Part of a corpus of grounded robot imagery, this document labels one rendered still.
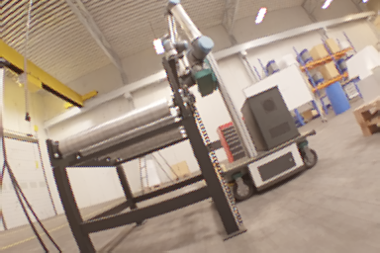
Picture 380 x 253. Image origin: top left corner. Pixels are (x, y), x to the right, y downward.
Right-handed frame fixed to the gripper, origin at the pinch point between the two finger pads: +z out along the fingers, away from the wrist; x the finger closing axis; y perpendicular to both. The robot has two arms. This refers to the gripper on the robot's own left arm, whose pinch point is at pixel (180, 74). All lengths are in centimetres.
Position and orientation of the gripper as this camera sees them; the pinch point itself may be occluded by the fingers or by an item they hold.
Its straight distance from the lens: 168.6
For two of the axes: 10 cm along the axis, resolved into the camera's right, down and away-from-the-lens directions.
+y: -9.3, 3.6, -0.6
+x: -0.3, -2.4, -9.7
